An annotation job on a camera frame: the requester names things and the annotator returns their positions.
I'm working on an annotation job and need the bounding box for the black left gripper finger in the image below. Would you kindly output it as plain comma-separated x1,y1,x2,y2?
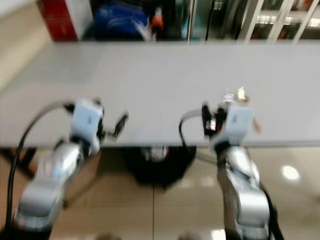
112,113,129,139

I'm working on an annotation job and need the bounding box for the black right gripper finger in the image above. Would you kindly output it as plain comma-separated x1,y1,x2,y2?
201,102,213,138

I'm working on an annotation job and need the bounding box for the black round stool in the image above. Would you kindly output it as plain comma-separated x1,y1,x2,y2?
122,147,197,190

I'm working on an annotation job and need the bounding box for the dark table leg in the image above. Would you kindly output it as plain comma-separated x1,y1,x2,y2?
0,148,33,173

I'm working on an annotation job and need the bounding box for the blue bag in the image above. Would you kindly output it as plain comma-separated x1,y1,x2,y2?
92,3,152,42

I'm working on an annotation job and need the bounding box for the small orange object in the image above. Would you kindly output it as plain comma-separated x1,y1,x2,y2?
152,7,166,30

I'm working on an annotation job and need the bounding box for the red box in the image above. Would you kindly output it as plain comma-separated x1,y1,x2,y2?
40,0,79,43

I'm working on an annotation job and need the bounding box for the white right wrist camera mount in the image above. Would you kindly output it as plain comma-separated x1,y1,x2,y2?
211,104,255,152

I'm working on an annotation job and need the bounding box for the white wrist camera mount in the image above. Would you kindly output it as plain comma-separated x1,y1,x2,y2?
211,104,255,152
71,99,105,154

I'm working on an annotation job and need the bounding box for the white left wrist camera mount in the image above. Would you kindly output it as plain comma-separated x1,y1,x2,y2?
71,99,105,154

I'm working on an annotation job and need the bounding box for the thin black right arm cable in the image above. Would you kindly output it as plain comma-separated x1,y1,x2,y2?
178,110,217,153

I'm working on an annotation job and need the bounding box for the metal shelf frame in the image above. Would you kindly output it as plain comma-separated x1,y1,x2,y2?
185,0,320,44

